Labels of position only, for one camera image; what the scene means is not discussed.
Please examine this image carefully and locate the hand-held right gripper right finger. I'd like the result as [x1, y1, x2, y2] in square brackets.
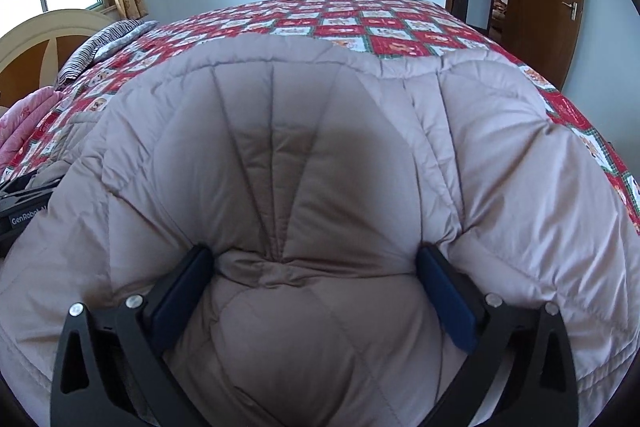
[415, 243, 581, 427]

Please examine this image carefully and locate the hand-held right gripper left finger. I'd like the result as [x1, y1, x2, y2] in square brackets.
[50, 244, 217, 427]

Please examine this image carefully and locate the beige quilted down jacket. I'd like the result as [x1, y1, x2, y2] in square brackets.
[0, 29, 640, 427]

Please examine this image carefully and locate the pink folded blanket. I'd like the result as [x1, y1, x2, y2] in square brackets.
[0, 86, 64, 168]

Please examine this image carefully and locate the cream wooden headboard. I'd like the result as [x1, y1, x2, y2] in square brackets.
[0, 9, 119, 94]

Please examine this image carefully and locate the striped pillow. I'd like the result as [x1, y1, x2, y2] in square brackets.
[55, 19, 160, 90]

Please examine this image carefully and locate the red patterned bedspread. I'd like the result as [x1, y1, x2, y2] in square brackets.
[0, 0, 640, 235]

